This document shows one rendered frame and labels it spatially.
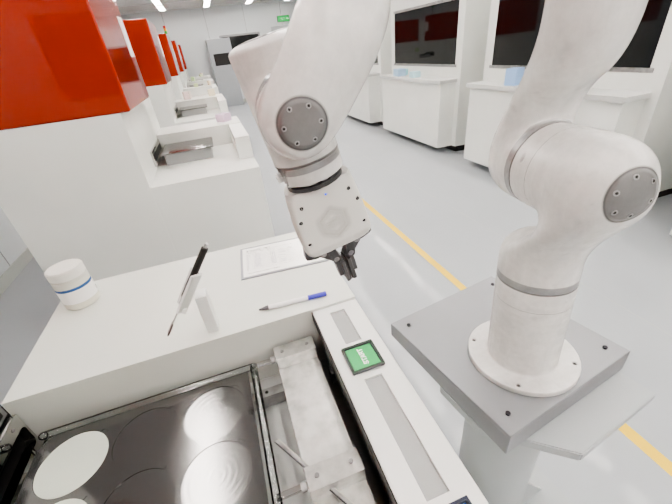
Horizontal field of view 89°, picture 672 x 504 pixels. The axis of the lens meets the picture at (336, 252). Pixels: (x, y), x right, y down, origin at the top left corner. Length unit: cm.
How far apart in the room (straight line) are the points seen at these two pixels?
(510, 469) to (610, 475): 86
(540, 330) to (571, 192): 26
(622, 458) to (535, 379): 112
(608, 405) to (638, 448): 106
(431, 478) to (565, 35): 53
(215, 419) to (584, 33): 73
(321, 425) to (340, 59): 52
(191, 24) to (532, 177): 1314
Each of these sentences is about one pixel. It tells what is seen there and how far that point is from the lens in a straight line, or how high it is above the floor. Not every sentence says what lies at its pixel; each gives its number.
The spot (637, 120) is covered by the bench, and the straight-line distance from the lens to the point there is 349.
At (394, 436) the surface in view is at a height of 96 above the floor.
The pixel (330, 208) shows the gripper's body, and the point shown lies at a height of 123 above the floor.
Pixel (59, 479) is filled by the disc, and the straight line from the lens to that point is 74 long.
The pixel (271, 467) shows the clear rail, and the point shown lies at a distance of 59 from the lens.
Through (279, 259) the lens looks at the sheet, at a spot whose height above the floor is 97.
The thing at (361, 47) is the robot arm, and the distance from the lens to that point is 34.
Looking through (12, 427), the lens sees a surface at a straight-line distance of 82.
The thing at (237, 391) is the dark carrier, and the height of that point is 90.
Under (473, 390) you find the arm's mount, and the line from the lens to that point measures 70.
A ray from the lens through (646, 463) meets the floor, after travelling 185.
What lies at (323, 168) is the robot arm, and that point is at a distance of 42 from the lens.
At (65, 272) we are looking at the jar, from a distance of 92.
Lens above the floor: 141
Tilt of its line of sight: 31 degrees down
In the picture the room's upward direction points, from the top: 7 degrees counter-clockwise
